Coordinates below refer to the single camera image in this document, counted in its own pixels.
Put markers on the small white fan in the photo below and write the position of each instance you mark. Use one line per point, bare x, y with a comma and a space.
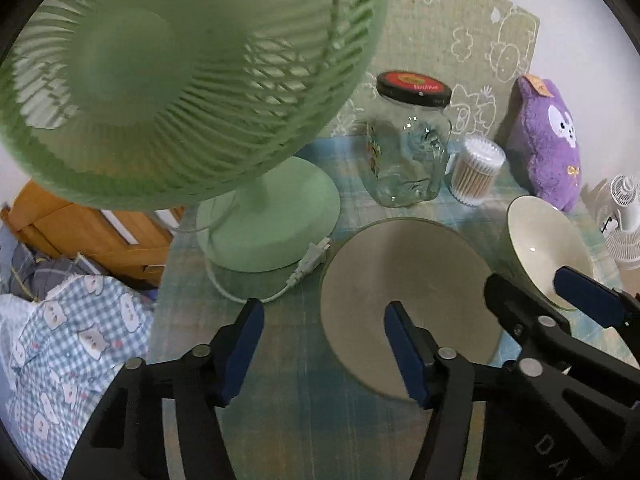
617, 216

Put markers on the large grey ceramic bowl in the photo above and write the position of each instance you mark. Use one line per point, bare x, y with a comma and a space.
432, 270

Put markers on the green desk fan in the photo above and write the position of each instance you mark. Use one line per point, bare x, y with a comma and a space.
145, 105

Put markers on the plaid blue green tablecloth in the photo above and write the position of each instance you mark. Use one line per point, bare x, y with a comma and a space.
300, 415

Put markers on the green cartoon print wall cloth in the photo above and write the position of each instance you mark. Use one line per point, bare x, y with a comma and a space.
478, 47

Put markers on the glass jar with black lid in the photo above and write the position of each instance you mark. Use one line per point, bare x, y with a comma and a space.
407, 133

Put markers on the blue checkered cartoon blanket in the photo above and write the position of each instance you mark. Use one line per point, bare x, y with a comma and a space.
58, 357

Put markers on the dark grey clothes pile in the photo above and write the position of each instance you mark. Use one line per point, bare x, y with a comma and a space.
31, 275

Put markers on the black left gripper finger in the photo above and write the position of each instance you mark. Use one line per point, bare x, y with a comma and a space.
440, 380
124, 437

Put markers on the floral white bowl small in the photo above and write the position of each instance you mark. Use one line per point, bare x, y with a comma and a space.
537, 239

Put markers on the purple plush rabbit toy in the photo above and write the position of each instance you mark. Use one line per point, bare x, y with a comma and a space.
543, 145

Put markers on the cotton swab plastic container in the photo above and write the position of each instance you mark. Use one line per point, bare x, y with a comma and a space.
478, 165

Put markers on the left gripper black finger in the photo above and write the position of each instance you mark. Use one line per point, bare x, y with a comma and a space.
563, 409
609, 307

